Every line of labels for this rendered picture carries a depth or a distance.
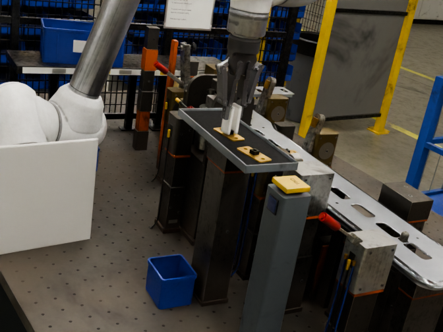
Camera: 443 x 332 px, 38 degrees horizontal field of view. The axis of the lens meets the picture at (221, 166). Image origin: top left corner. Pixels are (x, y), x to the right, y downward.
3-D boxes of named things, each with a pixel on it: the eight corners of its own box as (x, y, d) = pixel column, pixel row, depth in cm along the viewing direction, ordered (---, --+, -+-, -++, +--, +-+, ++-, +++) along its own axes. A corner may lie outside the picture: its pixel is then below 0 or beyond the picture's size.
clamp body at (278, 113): (279, 184, 249) (296, 99, 235) (253, 186, 243) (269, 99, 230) (270, 176, 254) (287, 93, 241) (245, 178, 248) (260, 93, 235)
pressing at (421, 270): (495, 278, 144) (497, 273, 143) (422, 293, 133) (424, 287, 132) (221, 89, 253) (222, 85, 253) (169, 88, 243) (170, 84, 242)
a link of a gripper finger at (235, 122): (232, 103, 153) (235, 102, 153) (228, 130, 155) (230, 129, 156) (239, 107, 150) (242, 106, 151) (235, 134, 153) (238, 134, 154)
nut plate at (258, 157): (272, 161, 142) (273, 155, 142) (260, 163, 140) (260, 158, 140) (248, 147, 148) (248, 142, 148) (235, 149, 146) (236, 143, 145)
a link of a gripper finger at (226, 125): (235, 107, 150) (232, 107, 149) (229, 134, 152) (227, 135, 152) (227, 103, 152) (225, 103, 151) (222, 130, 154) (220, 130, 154)
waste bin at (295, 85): (342, 125, 568) (361, 45, 540) (300, 129, 540) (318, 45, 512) (306, 107, 605) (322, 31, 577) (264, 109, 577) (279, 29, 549)
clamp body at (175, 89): (178, 184, 234) (191, 92, 220) (153, 186, 229) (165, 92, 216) (171, 176, 239) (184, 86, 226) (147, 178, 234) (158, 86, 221)
